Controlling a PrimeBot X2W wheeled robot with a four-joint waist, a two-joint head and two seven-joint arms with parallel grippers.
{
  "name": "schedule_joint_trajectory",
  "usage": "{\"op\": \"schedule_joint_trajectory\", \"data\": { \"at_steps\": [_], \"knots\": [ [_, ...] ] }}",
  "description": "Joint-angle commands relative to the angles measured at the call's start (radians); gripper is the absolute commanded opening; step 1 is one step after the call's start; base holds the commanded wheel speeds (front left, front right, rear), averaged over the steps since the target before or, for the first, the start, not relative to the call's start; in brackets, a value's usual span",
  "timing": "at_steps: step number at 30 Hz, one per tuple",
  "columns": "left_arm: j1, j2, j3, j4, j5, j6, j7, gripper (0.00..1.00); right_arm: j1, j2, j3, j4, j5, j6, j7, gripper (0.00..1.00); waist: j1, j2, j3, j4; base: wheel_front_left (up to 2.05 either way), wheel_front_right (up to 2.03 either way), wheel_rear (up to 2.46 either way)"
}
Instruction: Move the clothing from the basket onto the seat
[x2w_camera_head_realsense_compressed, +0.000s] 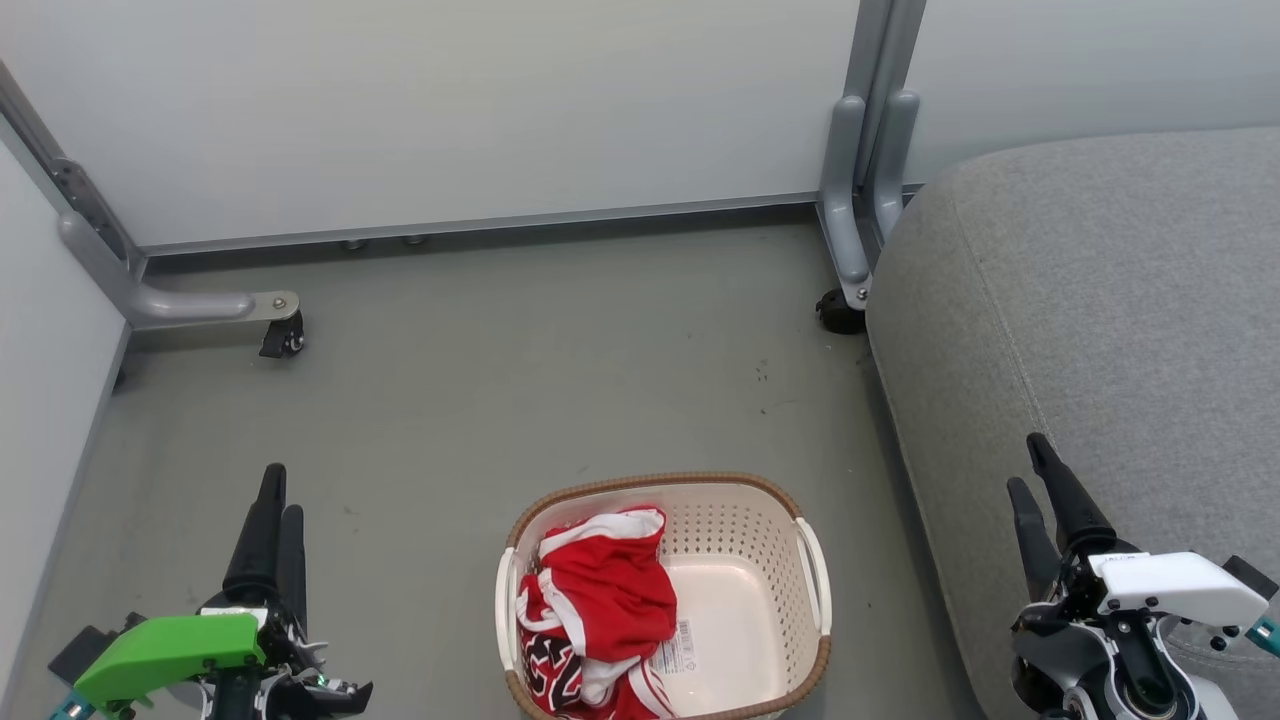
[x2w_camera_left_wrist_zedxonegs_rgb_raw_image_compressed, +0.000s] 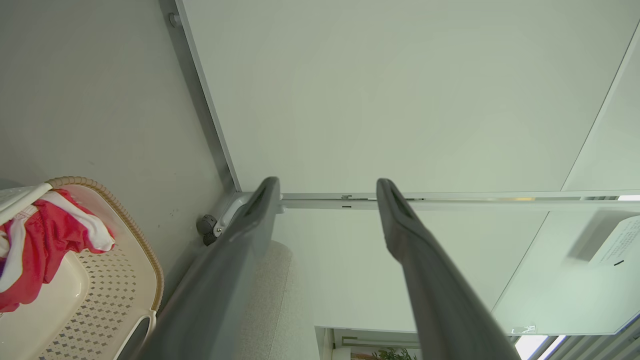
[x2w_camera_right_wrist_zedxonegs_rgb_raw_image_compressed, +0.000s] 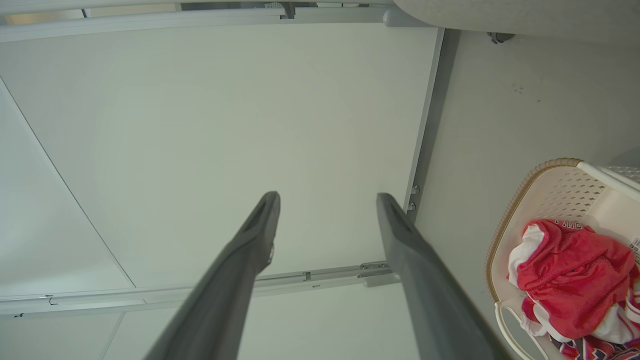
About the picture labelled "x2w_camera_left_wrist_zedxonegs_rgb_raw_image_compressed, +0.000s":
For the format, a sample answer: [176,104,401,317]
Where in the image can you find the green potted plant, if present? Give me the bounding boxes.
[372,347,419,360]

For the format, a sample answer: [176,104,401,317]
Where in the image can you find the red shorts with white trim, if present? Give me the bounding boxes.
[0,240,68,314]

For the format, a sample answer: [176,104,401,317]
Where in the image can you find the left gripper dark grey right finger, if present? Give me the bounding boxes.
[376,178,522,360]

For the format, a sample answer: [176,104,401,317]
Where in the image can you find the red white-trimmed basketball jersey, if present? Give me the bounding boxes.
[0,188,116,281]

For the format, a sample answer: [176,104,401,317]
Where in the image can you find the white printed paper notice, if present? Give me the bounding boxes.
[589,215,640,269]

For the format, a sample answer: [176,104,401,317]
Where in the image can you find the grey partition foot with caster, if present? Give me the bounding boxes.
[159,0,284,247]

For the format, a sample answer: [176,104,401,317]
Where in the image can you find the beige plastic laundry basket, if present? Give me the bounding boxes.
[0,176,165,360]

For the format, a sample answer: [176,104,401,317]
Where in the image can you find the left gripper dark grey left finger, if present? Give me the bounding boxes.
[135,176,282,360]

